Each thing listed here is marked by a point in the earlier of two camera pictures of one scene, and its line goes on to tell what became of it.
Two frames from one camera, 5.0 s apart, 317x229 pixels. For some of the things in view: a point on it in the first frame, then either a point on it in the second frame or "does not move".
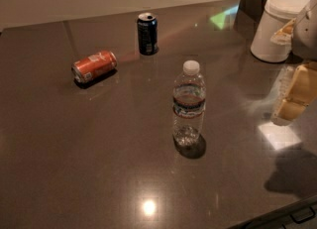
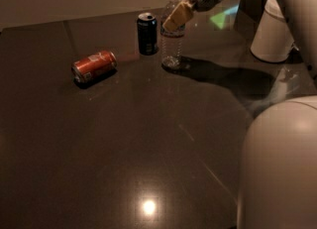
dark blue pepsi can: x=148 y=34 does not move
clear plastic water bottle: x=188 y=105 -> x=171 y=42
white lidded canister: x=281 y=8 does not move
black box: x=250 y=10 does not move
